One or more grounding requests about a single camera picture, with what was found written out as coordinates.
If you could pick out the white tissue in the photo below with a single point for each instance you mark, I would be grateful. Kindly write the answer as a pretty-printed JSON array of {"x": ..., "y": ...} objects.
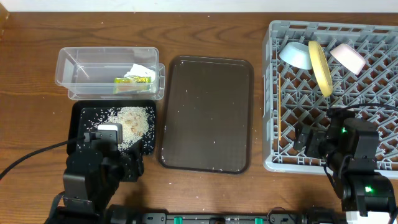
[{"x": 141, "y": 71}]

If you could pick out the green snack wrapper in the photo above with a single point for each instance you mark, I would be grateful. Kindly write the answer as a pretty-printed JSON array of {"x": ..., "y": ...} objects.
[{"x": 133, "y": 83}]

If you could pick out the pink bowl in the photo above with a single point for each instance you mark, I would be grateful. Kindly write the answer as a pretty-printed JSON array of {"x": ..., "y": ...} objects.
[{"x": 349, "y": 58}]

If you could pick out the light blue bowl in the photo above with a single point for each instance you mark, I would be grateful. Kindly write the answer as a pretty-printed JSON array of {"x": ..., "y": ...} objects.
[{"x": 296, "y": 55}]

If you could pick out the grey dishwasher rack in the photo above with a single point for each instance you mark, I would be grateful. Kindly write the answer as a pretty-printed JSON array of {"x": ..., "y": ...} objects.
[{"x": 372, "y": 94}]

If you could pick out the peanut shells pile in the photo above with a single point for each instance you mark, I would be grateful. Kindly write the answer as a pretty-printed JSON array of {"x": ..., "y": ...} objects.
[{"x": 135, "y": 124}]

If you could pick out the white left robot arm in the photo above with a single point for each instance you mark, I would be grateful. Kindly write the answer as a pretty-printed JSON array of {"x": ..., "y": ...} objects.
[{"x": 91, "y": 179}]

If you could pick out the black food waste tray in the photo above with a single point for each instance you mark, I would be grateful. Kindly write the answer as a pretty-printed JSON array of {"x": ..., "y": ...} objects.
[{"x": 74, "y": 124}]

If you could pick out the wooden chopstick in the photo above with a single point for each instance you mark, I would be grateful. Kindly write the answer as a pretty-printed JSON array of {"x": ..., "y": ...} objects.
[{"x": 279, "y": 108}]

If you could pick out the dark brown serving tray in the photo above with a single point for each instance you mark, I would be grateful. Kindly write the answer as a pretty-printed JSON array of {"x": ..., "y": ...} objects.
[{"x": 207, "y": 123}]

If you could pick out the clear plastic waste bin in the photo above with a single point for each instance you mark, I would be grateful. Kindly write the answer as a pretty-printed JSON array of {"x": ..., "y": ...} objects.
[{"x": 88, "y": 73}]

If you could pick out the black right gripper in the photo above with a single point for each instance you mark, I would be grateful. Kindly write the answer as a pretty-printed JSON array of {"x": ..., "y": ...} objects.
[{"x": 311, "y": 142}]

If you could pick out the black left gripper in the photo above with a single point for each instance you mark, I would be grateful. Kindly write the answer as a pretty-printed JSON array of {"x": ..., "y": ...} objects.
[{"x": 134, "y": 168}]

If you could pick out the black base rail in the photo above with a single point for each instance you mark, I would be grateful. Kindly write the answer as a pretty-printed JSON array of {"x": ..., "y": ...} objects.
[{"x": 277, "y": 215}]

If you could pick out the white rice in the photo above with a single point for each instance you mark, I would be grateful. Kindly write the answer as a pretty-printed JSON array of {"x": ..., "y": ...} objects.
[{"x": 128, "y": 139}]

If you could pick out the yellow round plate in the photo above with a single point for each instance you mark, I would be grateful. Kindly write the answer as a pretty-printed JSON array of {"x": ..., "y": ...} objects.
[{"x": 320, "y": 68}]

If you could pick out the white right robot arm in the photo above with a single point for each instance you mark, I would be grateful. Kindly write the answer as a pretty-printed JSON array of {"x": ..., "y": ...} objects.
[{"x": 348, "y": 147}]

